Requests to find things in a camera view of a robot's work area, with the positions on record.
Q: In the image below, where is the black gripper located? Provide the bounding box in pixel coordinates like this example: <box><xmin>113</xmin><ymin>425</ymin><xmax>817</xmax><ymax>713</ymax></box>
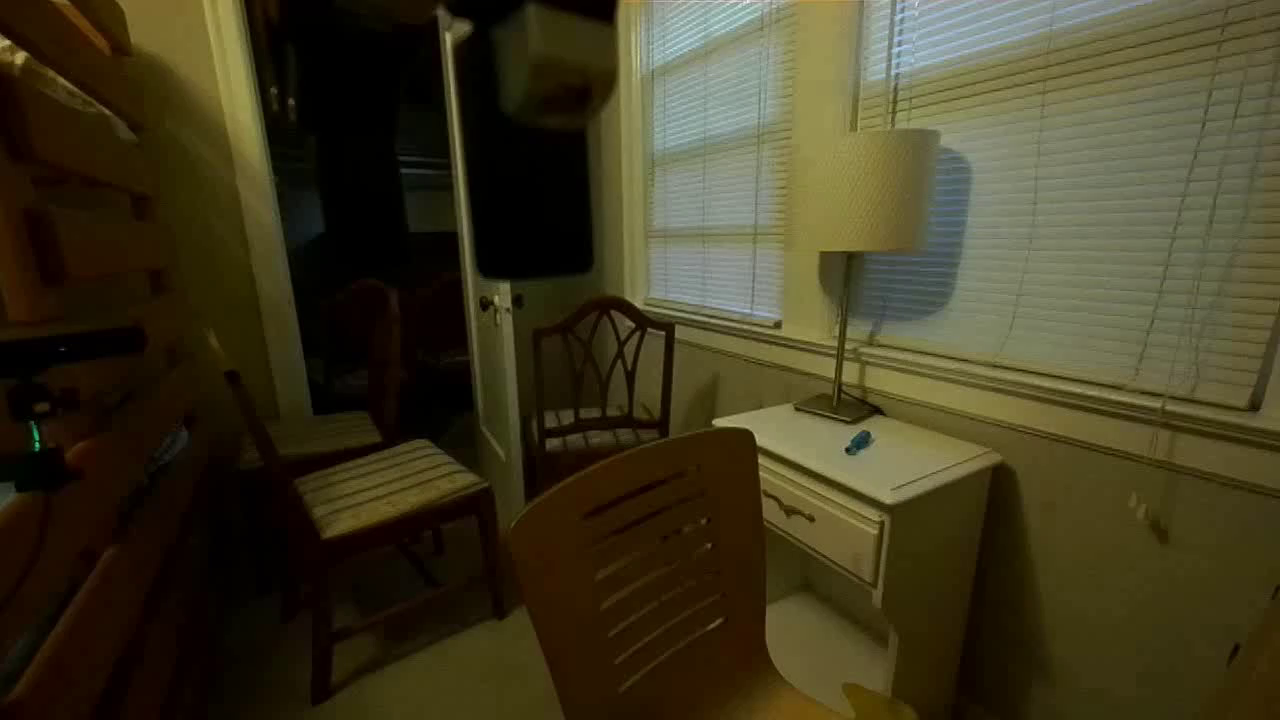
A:
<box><xmin>458</xmin><ymin>117</ymin><xmax>601</xmax><ymax>283</ymax></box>

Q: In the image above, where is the white nightstand drawer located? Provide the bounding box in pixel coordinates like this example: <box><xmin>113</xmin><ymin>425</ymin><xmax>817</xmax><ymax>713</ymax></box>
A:
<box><xmin>756</xmin><ymin>453</ymin><xmax>894</xmax><ymax>590</ymax></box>

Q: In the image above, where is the dark wooden ornate-back chair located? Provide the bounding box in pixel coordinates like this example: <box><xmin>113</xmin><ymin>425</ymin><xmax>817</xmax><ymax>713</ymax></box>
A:
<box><xmin>521</xmin><ymin>292</ymin><xmax>681</xmax><ymax>498</ymax></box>

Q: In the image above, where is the white door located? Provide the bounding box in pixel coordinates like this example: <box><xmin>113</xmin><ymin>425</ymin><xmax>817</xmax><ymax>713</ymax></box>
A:
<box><xmin>433</xmin><ymin>3</ymin><xmax>528</xmax><ymax>528</ymax></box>

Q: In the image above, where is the narrow white window blind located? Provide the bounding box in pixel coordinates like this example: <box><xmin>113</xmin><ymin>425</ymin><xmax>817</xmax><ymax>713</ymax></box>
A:
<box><xmin>641</xmin><ymin>0</ymin><xmax>794</xmax><ymax>327</ymax></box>

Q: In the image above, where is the dark chair with striped cushion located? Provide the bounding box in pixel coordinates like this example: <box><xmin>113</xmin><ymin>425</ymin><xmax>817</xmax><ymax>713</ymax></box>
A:
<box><xmin>219</xmin><ymin>363</ymin><xmax>512</xmax><ymax>706</ymax></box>

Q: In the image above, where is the table lamp with cream shade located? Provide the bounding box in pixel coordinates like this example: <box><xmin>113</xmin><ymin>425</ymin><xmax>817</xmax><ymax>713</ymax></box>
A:
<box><xmin>794</xmin><ymin>122</ymin><xmax>943</xmax><ymax>428</ymax></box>

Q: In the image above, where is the light wooden slatted chair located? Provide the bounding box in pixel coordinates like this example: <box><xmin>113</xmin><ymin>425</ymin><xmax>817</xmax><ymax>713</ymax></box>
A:
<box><xmin>509</xmin><ymin>425</ymin><xmax>924</xmax><ymax>720</ymax></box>

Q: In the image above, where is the white nightstand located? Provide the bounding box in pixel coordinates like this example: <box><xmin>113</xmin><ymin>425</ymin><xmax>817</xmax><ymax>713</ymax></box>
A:
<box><xmin>714</xmin><ymin>401</ymin><xmax>1008</xmax><ymax>720</ymax></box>

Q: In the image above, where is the wide white window blind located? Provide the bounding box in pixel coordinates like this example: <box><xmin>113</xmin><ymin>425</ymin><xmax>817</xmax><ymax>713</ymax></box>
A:
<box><xmin>855</xmin><ymin>0</ymin><xmax>1280</xmax><ymax>414</ymax></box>

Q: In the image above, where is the brown wooden furniture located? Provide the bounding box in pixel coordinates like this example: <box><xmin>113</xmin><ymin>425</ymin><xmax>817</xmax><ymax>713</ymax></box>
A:
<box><xmin>0</xmin><ymin>0</ymin><xmax>253</xmax><ymax>720</ymax></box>

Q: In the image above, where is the blind pull cord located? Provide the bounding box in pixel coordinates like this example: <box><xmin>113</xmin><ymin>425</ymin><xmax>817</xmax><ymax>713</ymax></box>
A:
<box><xmin>1123</xmin><ymin>0</ymin><xmax>1264</xmax><ymax>547</ymax></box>

